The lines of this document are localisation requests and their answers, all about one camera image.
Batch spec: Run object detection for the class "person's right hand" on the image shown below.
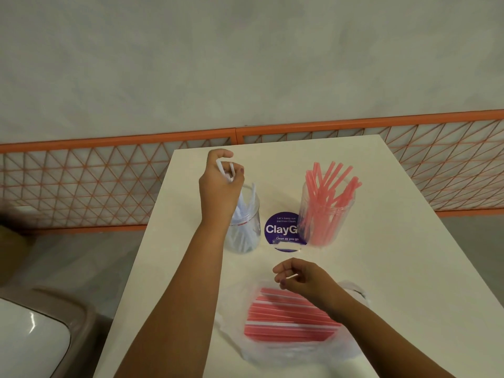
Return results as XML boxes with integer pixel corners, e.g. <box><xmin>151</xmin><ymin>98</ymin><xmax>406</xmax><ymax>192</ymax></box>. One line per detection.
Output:
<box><xmin>272</xmin><ymin>258</ymin><xmax>338</xmax><ymax>314</ymax></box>

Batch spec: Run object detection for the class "person's left hand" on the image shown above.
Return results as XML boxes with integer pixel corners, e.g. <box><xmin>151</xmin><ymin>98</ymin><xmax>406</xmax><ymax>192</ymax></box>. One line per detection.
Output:
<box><xmin>198</xmin><ymin>149</ymin><xmax>245</xmax><ymax>225</ymax></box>

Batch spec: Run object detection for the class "person's left forearm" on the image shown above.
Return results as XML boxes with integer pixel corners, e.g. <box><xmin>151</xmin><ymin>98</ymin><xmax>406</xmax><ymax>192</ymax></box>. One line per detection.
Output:
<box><xmin>113</xmin><ymin>219</ymin><xmax>234</xmax><ymax>378</ymax></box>

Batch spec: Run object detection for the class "person's right forearm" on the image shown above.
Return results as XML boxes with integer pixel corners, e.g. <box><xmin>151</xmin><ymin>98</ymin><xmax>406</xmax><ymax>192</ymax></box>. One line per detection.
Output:
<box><xmin>325</xmin><ymin>288</ymin><xmax>456</xmax><ymax>378</ymax></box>

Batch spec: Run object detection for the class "bundle of pink straws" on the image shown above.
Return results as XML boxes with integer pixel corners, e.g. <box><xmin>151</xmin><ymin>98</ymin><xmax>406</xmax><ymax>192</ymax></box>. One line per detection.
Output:
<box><xmin>244</xmin><ymin>287</ymin><xmax>342</xmax><ymax>344</ymax></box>

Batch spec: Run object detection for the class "round purple sticker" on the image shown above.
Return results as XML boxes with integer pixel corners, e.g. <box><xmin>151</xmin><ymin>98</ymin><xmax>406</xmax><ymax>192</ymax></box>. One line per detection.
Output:
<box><xmin>265</xmin><ymin>212</ymin><xmax>303</xmax><ymax>253</ymax></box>

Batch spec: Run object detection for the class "clear plastic jar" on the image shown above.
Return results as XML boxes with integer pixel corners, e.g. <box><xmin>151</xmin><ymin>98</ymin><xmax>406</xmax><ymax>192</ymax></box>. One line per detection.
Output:
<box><xmin>224</xmin><ymin>184</ymin><xmax>261</xmax><ymax>254</ymax></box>
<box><xmin>298</xmin><ymin>179</ymin><xmax>356</xmax><ymax>248</ymax></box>

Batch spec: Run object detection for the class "clear plastic bag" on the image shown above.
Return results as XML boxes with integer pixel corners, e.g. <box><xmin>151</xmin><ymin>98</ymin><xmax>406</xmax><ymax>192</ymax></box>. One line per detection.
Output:
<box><xmin>214</xmin><ymin>276</ymin><xmax>372</xmax><ymax>370</ymax></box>

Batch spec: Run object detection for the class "bunch of pink straws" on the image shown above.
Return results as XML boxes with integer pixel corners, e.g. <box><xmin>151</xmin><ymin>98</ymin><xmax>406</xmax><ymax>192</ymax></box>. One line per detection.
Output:
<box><xmin>299</xmin><ymin>161</ymin><xmax>362</xmax><ymax>247</ymax></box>

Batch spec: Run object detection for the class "orange mesh fence panel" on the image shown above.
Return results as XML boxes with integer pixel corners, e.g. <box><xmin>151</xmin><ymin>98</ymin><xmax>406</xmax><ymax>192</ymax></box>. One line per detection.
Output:
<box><xmin>0</xmin><ymin>128</ymin><xmax>238</xmax><ymax>235</ymax></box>
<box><xmin>236</xmin><ymin>109</ymin><xmax>504</xmax><ymax>218</ymax></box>

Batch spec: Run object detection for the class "brown cardboard box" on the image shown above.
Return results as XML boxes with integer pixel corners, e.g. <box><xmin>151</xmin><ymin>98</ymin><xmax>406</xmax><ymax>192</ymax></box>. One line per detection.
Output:
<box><xmin>0</xmin><ymin>223</ymin><xmax>29</xmax><ymax>288</ymax></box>

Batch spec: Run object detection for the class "beige bin with white lid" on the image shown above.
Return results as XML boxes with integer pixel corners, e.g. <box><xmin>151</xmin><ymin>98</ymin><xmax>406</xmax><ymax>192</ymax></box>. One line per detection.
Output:
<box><xmin>0</xmin><ymin>286</ymin><xmax>100</xmax><ymax>378</ymax></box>

